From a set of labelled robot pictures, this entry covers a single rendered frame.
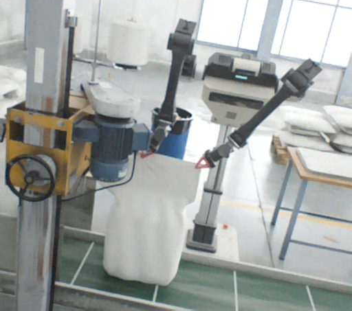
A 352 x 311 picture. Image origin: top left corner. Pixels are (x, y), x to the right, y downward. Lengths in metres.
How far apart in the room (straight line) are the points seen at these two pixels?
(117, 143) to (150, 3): 8.49
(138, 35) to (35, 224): 0.84
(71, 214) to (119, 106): 1.24
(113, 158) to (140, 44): 0.45
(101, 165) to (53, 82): 0.36
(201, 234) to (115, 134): 1.38
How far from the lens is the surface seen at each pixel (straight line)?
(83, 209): 2.49
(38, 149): 1.53
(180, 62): 1.66
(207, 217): 2.64
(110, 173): 1.54
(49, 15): 1.41
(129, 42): 1.53
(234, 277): 2.39
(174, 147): 4.13
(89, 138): 1.52
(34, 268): 1.81
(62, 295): 2.16
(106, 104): 1.43
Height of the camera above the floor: 1.81
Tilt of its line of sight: 19 degrees down
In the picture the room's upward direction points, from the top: 10 degrees clockwise
